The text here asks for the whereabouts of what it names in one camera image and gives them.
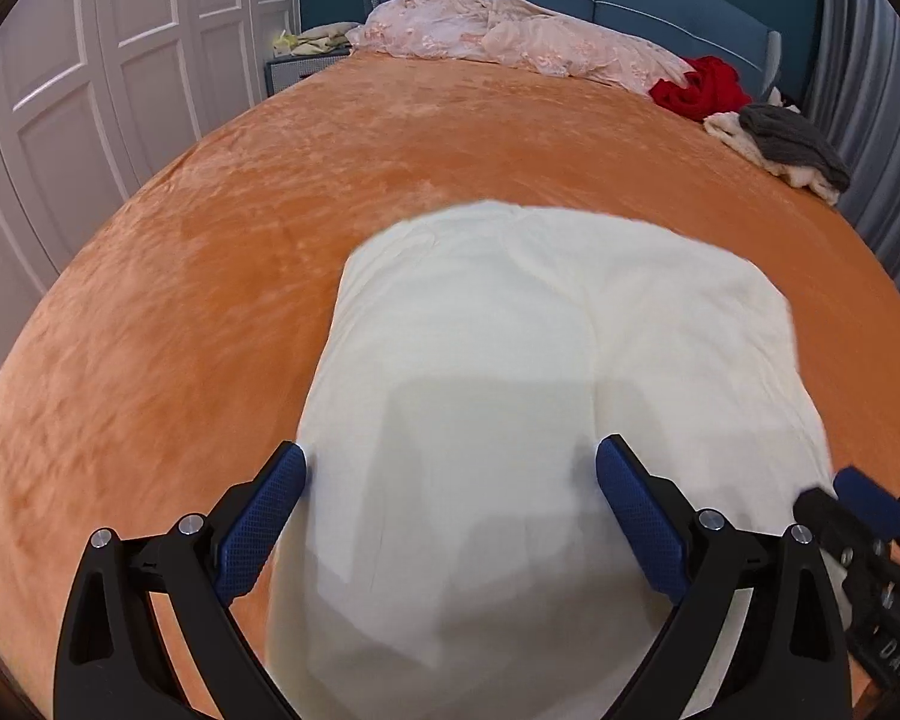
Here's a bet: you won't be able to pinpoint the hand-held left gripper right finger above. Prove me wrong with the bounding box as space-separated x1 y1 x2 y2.
596 433 852 720

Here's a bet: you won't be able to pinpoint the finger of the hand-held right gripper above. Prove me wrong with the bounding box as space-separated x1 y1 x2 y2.
793 466 900 552

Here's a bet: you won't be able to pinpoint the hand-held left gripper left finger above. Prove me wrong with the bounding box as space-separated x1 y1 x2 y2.
52 441 308 720

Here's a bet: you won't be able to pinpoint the white quilted jacket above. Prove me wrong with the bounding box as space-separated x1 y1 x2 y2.
266 199 848 720

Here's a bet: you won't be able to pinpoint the orange plush blanket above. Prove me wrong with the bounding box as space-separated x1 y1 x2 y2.
0 49 900 720

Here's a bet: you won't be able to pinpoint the grey knit garment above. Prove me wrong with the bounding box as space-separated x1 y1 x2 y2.
739 103 852 192

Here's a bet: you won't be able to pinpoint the cream fleece garment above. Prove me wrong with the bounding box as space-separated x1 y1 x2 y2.
703 111 845 207

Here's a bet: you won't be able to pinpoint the grey curtain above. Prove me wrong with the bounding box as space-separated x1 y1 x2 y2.
806 0 900 308

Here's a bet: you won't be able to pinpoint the red garment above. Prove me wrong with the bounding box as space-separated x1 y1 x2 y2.
649 55 753 121

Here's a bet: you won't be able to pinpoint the blue-grey nightstand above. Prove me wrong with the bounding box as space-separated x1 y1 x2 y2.
264 49 353 97

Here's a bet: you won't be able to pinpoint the white panelled wardrobe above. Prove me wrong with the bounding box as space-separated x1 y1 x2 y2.
0 0 301 421

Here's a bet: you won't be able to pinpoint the pale yellow-green cloth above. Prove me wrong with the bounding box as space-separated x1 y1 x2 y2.
270 24 361 57

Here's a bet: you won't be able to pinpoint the pink floral quilt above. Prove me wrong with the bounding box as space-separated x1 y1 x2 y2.
345 0 695 95

